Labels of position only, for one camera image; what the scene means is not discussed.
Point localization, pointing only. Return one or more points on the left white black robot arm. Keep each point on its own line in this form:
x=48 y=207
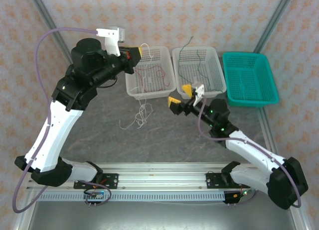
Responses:
x=54 y=135

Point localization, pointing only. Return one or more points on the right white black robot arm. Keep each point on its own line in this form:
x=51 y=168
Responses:
x=249 y=146

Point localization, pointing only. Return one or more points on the white perforated plastic basket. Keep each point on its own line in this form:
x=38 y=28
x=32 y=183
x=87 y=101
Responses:
x=189 y=65
x=154 y=85

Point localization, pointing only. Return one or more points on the teal perforated plastic basket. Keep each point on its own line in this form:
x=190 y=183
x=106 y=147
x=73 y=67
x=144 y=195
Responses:
x=249 y=78

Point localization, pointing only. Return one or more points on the small circuit board with LED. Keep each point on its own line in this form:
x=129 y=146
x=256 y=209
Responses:
x=240 y=194
x=94 y=195

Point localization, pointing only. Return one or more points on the aluminium table side rail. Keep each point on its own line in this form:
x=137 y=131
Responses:
x=268 y=133

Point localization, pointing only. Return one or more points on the aluminium frame post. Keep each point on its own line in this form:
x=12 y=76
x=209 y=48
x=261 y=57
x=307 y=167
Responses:
x=272 y=23
x=297 y=218
x=49 y=21
x=25 y=215

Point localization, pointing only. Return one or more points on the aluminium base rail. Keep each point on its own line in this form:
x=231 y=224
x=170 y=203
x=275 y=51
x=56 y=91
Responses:
x=162 y=176

